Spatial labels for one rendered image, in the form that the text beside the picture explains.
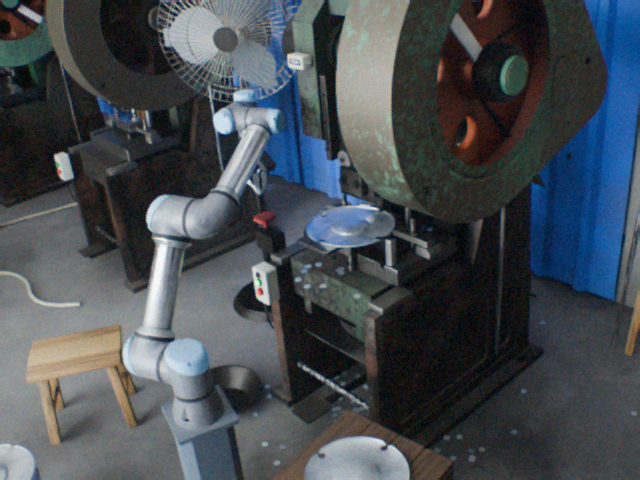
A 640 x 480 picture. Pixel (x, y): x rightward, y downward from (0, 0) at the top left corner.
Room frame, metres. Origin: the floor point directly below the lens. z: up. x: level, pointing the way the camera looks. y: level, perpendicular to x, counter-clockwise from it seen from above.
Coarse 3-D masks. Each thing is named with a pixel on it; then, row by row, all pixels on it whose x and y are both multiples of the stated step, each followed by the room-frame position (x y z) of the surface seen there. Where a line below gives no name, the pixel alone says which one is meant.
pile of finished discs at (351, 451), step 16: (320, 448) 1.52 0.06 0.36; (336, 448) 1.52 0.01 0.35; (352, 448) 1.51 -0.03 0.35; (368, 448) 1.51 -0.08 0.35; (320, 464) 1.46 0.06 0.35; (336, 464) 1.46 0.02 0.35; (352, 464) 1.45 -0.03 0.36; (368, 464) 1.44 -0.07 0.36; (384, 464) 1.44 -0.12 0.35; (400, 464) 1.43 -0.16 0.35
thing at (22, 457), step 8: (0, 448) 1.68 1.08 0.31; (8, 448) 1.68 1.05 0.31; (16, 448) 1.67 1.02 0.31; (24, 448) 1.66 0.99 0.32; (0, 456) 1.64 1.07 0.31; (8, 456) 1.64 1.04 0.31; (16, 456) 1.64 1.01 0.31; (24, 456) 1.63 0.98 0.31; (32, 456) 1.62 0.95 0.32; (0, 464) 1.60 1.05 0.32; (8, 464) 1.60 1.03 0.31; (16, 464) 1.60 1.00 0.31; (24, 464) 1.60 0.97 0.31; (32, 464) 1.60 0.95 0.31; (0, 472) 1.57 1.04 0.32; (8, 472) 1.57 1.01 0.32; (16, 472) 1.57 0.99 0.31; (24, 472) 1.56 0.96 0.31; (32, 472) 1.56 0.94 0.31
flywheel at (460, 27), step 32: (512, 0) 1.97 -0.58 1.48; (448, 32) 1.79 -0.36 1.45; (480, 32) 1.87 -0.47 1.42; (512, 32) 1.97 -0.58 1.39; (544, 32) 2.02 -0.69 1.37; (448, 64) 1.79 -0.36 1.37; (480, 64) 1.76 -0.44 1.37; (512, 64) 1.74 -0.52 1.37; (544, 64) 2.02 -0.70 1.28; (448, 96) 1.79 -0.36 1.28; (480, 96) 1.77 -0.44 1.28; (512, 96) 1.78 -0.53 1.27; (448, 128) 1.79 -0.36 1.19; (480, 128) 1.88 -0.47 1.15; (512, 128) 1.97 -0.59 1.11; (480, 160) 1.88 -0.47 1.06
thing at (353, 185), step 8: (344, 144) 2.15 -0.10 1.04; (344, 152) 2.13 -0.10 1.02; (344, 160) 2.13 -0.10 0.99; (344, 168) 2.11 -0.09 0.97; (352, 168) 2.11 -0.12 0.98; (344, 176) 2.11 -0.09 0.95; (352, 176) 2.08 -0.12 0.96; (360, 176) 2.05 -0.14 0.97; (344, 184) 2.11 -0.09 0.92; (352, 184) 2.06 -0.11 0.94; (360, 184) 2.05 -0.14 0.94; (352, 192) 2.08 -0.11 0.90; (360, 192) 2.06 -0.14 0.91; (368, 192) 2.07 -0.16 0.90
